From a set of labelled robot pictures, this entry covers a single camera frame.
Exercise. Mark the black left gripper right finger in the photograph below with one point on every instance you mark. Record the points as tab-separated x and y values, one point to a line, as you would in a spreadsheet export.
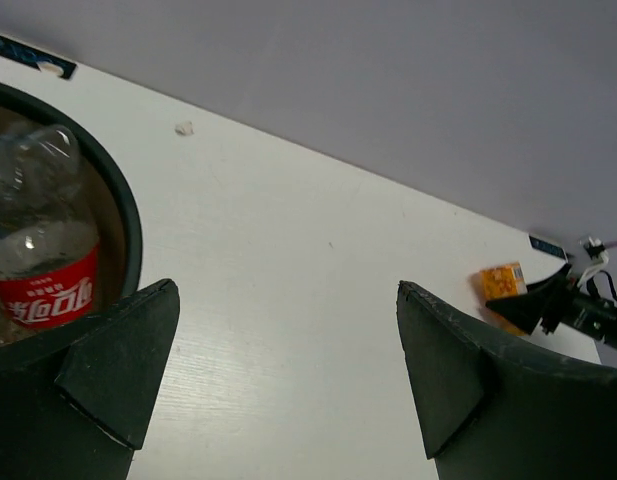
493	406

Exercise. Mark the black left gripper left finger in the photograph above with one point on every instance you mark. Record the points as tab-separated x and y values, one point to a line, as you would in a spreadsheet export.
76	401

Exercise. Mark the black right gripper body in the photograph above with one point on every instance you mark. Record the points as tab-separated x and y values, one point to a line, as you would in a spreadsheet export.
595	318

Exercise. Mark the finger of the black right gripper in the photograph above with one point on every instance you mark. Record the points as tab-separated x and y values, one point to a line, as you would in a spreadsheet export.
531	311
561	274

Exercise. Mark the orange juice bottle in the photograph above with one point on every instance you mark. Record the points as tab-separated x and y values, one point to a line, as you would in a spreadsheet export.
499	282

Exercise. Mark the crushed red label bottle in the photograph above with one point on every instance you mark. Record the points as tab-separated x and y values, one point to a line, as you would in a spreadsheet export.
49	242

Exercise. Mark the brown cardboard cylinder bin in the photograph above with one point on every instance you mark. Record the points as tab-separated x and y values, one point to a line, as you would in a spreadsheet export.
107	193

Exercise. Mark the blue sticker right corner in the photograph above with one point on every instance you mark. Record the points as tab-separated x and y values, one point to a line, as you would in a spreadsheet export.
547	247

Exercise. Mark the blue sticker corner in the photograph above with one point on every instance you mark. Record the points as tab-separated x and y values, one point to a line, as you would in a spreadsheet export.
36	58
547	247

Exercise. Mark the small white scrap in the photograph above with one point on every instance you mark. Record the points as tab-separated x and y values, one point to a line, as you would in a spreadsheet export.
185	128

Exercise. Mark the blue sticker left corner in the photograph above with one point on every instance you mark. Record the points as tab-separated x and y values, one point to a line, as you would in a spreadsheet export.
36	58

